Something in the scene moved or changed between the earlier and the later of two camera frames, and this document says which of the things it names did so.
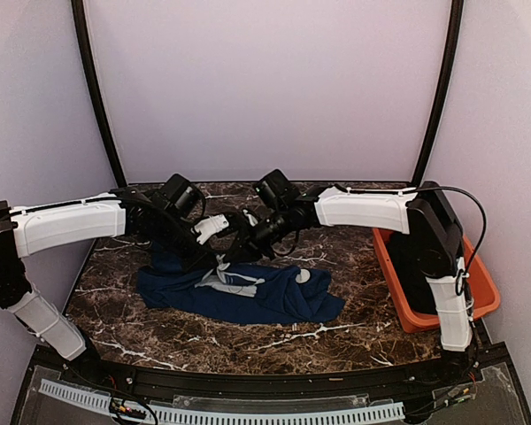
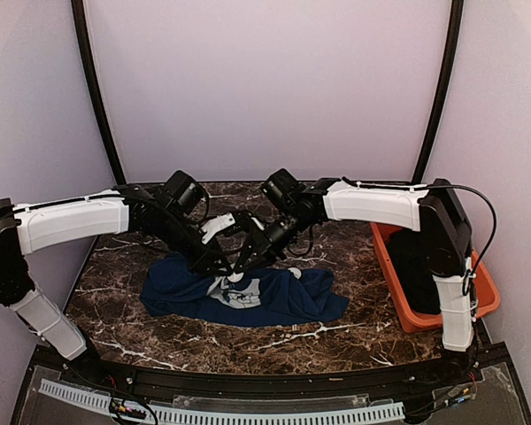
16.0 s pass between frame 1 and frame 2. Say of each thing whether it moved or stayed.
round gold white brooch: moved
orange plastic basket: stayed
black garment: stayed
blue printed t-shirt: stayed
